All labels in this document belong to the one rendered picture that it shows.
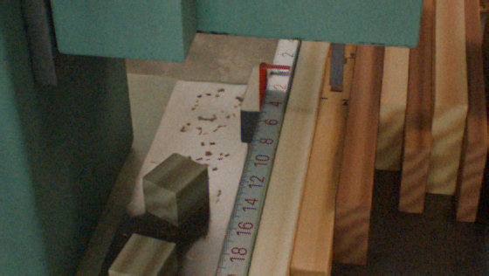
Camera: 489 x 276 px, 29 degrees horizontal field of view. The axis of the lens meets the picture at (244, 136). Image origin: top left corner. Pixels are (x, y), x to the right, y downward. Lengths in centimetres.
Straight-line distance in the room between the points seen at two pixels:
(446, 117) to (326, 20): 10
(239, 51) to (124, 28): 194
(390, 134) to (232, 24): 13
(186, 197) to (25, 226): 16
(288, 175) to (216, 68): 187
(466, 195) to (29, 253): 28
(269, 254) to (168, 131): 36
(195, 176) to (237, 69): 169
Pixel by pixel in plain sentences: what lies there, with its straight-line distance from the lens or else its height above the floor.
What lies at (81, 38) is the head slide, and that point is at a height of 101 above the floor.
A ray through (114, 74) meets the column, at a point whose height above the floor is 89.
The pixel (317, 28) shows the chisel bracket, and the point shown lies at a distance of 57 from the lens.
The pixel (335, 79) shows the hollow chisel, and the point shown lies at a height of 96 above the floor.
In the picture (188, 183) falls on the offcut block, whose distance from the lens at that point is 73.
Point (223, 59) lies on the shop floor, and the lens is 245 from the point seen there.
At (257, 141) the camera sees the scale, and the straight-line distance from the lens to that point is 56.
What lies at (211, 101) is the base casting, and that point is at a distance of 87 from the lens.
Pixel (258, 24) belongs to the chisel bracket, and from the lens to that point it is 57.
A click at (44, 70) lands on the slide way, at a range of 58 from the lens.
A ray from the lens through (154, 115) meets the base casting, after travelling 86.
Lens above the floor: 129
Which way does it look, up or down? 37 degrees down
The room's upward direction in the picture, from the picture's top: 1 degrees counter-clockwise
